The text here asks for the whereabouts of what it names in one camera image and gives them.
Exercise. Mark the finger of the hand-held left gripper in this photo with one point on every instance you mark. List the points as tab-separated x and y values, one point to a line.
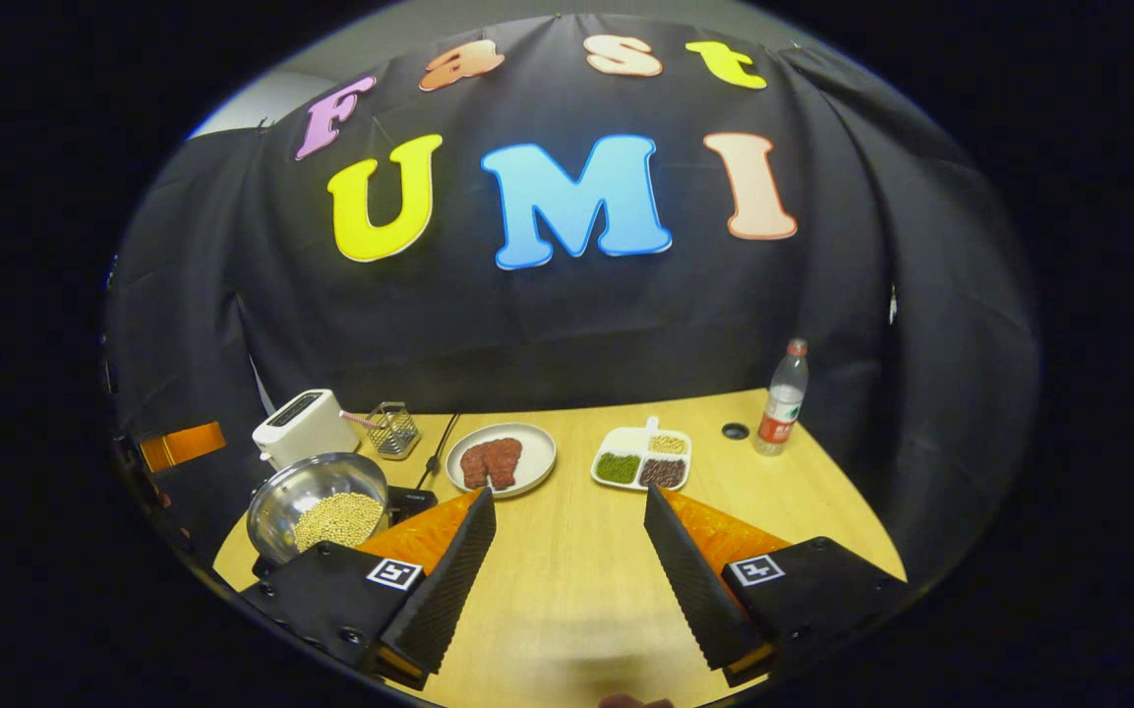
183	445

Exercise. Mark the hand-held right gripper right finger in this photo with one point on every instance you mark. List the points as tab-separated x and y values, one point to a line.
694	600

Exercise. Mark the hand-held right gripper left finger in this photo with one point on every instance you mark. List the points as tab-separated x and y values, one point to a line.
448	600

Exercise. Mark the black induction cooktop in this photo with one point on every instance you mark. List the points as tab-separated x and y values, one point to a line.
424	503

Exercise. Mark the pile of yellow soybeans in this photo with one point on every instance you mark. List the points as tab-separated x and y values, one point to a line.
340	519

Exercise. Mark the white toaster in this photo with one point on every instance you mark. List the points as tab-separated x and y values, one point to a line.
306	428

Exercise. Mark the heap of dark red beans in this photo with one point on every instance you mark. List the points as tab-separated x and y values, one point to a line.
663	473

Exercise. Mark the brown meat patty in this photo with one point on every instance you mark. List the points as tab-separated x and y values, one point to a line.
505	460
474	464

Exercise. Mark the heap of green mung beans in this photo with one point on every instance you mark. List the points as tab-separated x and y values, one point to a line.
618	467

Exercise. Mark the heap of pale beans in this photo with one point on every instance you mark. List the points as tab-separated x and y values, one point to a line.
667	444

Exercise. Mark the white round plate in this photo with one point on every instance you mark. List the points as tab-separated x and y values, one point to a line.
537	452

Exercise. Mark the white divided dish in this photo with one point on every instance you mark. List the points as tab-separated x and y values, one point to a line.
626	440

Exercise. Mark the clear water bottle red label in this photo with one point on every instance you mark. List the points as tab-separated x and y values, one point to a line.
781	413

